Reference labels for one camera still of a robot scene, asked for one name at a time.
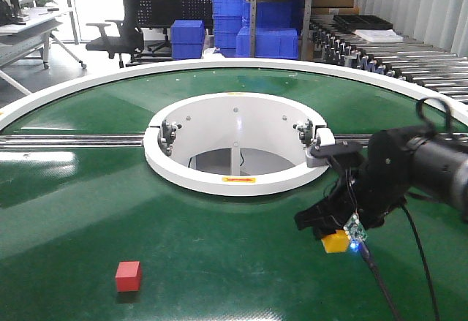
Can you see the red cube block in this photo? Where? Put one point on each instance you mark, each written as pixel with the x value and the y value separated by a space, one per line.
pixel 128 276

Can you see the blue crate stack left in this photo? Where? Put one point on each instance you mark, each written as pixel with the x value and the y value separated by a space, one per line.
pixel 187 39

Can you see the metal roller conveyor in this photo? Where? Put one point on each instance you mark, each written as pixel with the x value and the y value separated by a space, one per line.
pixel 408 60

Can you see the black office chair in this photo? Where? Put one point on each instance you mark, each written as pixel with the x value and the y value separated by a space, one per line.
pixel 130 39

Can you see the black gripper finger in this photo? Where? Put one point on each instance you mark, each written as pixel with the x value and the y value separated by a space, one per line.
pixel 327 214
pixel 321 230

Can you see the black tray on conveyor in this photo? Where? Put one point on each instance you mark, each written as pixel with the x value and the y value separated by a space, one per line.
pixel 365 22

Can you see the white workbench table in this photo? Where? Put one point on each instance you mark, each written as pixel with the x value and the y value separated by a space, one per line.
pixel 20 40

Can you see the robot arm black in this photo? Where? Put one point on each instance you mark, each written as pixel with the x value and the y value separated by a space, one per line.
pixel 433 164

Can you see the green circuit board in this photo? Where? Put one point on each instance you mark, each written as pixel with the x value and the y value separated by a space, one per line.
pixel 355 230

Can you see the blue crate stack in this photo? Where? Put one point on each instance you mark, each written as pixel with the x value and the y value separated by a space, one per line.
pixel 187 39
pixel 228 21

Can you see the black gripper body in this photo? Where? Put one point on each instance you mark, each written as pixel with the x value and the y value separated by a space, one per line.
pixel 368 188

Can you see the blue crate front right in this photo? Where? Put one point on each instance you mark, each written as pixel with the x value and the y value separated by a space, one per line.
pixel 270 43

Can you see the white outer conveyor rim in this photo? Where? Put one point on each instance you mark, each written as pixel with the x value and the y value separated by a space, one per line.
pixel 124 100

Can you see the blue crate stack middle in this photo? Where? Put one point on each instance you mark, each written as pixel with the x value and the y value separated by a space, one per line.
pixel 228 21

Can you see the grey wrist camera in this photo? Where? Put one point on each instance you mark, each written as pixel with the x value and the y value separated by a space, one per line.
pixel 324 150

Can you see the yellow studded toy brick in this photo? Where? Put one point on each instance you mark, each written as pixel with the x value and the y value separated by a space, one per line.
pixel 337 242

